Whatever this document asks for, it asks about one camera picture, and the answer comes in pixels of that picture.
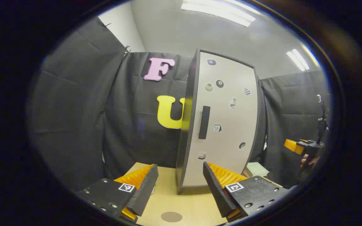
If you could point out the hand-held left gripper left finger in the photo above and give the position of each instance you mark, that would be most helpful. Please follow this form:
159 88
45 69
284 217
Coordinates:
146 188

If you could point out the ceiling light panel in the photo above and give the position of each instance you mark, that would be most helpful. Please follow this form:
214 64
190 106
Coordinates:
218 11
298 59

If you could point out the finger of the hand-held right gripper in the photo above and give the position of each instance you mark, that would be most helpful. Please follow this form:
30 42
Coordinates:
292 145

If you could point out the round brown coaster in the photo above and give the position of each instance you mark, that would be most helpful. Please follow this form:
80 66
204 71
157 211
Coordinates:
171 217

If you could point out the dark cabinet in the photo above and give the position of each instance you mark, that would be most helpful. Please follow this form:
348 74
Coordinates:
189 94

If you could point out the pale green book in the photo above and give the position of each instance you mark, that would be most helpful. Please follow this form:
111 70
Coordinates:
257 169

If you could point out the black backdrop cloth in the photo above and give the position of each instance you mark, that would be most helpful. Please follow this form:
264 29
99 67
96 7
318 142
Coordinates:
74 110

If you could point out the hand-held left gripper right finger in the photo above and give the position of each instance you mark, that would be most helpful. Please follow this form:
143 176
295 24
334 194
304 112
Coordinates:
215 188

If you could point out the pale grey cabinet door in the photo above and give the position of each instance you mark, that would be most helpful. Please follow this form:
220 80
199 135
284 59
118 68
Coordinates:
228 141

